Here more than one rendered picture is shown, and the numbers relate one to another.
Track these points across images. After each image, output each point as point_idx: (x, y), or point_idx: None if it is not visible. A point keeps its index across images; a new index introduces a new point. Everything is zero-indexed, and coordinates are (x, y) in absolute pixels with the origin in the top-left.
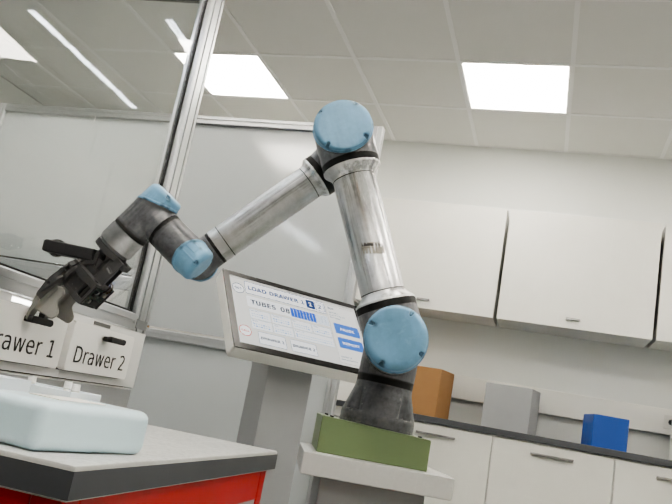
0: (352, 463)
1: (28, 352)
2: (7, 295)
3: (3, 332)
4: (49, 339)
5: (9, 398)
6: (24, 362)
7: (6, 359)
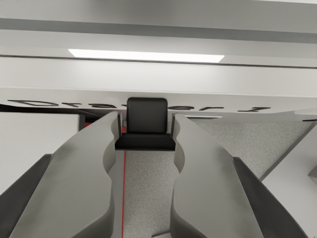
0: None
1: (178, 109)
2: (40, 49)
3: (78, 102)
4: (251, 106)
5: None
6: (172, 110)
7: (121, 109)
